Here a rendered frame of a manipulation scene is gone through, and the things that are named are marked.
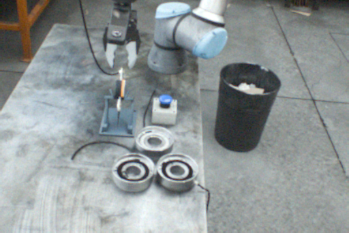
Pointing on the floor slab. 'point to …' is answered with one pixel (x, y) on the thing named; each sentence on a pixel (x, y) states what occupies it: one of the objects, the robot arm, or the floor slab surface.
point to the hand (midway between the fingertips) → (120, 65)
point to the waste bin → (244, 105)
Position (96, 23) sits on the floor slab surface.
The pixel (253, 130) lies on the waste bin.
